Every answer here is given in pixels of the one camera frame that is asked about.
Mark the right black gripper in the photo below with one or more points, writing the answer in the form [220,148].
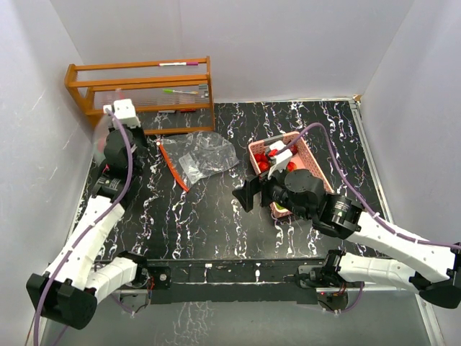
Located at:
[251,186]

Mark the clear orange zip bag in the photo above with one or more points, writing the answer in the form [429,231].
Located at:
[102,130]

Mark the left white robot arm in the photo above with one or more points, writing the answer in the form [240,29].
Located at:
[70,288]

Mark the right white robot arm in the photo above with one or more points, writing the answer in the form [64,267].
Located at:
[410,262]

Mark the red strawberry bunch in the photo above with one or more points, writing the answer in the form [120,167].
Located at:
[263,163]

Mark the pink perforated plastic basket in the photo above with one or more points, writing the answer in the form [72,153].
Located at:
[303,159]

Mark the wooden shelf rack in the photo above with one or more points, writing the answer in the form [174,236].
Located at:
[94,86]

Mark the green yellow toothbrush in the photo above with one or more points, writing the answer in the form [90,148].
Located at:
[174,91]

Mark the pink white marker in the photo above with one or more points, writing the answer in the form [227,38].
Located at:
[183,63]

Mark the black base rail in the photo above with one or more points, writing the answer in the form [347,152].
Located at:
[179,281]

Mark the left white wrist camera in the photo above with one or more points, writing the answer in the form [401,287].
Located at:
[124,111]

